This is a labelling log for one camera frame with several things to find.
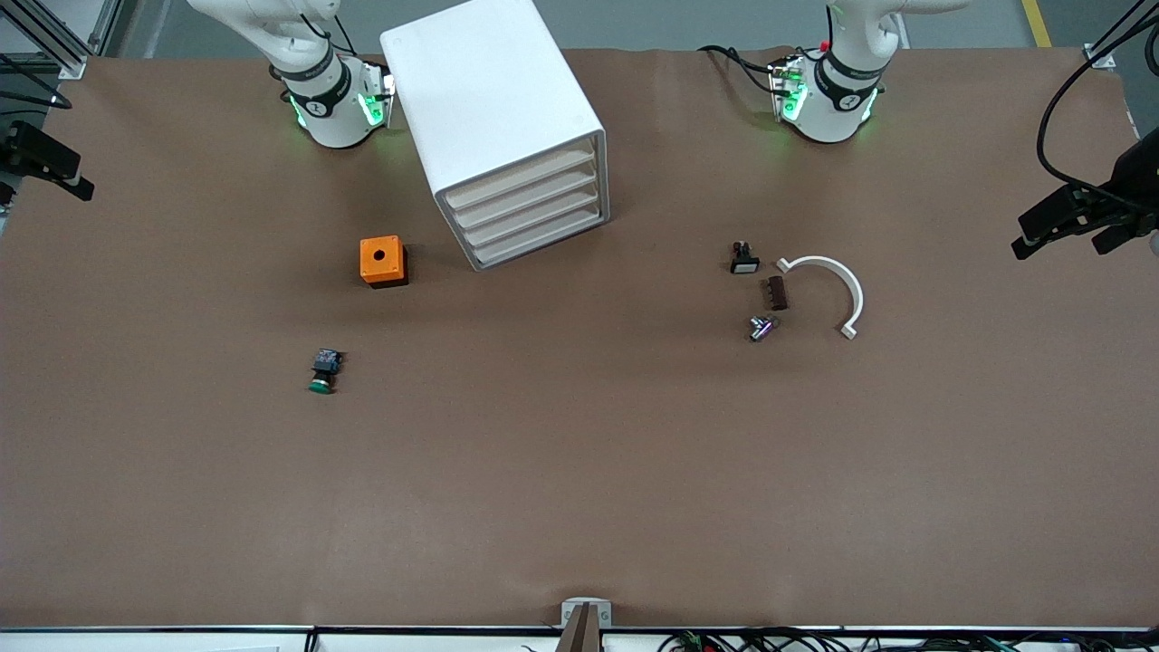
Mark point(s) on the small dark brown block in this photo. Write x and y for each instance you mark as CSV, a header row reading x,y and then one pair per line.
x,y
776,294

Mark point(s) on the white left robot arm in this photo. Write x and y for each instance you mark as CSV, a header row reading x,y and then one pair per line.
x,y
828,100

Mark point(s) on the aluminium frame post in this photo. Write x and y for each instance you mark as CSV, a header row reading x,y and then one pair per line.
x,y
72,65
1100,56

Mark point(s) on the green push button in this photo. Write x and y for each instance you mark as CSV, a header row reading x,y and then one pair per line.
x,y
324,369

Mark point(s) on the white table edge rail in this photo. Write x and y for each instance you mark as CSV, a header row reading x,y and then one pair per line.
x,y
407,641

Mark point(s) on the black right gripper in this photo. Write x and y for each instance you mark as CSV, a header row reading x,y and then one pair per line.
x,y
20,145

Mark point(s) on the black white rectangular switch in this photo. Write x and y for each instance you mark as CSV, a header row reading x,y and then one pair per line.
x,y
745,264

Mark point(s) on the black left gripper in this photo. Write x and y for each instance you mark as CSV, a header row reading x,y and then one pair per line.
x,y
1139,174

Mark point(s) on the orange box with hole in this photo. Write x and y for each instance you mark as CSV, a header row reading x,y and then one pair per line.
x,y
380,258

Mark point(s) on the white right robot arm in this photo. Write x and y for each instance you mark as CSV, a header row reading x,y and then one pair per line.
x,y
330,100

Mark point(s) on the chrome metal fitting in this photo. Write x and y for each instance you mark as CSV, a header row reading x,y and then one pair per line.
x,y
762,328

